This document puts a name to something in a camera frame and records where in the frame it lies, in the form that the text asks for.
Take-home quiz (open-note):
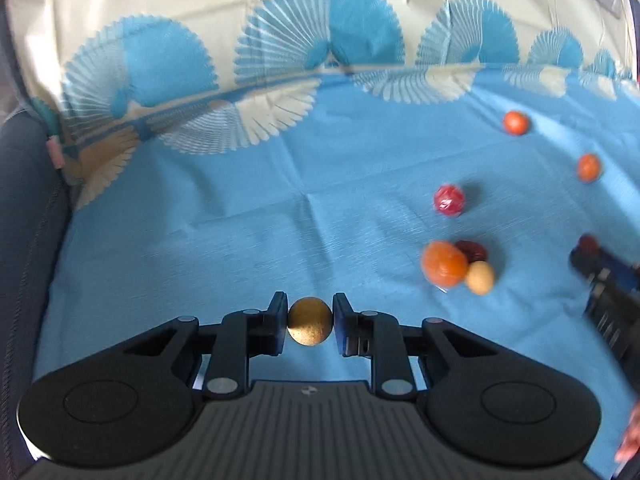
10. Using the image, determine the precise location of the small pink fabric tag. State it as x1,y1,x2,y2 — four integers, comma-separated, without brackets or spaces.
46,135,65,171

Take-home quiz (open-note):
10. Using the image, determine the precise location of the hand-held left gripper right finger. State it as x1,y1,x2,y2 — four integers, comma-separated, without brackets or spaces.
332,292,497,401

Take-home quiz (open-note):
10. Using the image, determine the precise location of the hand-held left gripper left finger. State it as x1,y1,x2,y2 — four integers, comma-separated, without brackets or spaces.
120,291,290,401

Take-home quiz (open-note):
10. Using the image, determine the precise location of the small dark red date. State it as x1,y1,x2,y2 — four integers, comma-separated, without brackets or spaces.
454,240,488,263

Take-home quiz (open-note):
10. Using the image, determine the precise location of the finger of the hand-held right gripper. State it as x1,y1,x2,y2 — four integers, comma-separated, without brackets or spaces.
569,247,623,288

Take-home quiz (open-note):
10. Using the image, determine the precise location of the brown longan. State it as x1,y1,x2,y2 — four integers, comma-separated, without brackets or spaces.
287,297,334,347

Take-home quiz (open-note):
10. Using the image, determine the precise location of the blue fan-patterned cloth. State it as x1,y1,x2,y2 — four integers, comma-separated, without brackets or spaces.
10,0,640,480

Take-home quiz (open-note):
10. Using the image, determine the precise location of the plastic-wrapped orange fruit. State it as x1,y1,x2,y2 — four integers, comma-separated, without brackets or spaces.
420,240,470,289

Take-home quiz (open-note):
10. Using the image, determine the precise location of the blue-grey sofa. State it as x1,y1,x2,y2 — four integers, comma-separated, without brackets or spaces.
0,107,76,480

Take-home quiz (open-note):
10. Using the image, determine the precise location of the pale yellow longan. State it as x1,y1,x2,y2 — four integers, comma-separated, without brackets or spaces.
465,260,496,296

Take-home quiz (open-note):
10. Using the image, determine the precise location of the red hawthorn ball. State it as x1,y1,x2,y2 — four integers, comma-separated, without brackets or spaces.
433,184,466,218

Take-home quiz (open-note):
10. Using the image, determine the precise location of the person's right hand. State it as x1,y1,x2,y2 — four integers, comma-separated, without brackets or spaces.
614,402,640,466

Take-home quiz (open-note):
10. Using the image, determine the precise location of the small orange kumquat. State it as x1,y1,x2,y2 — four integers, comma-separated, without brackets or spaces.
503,110,531,137
576,153,603,182

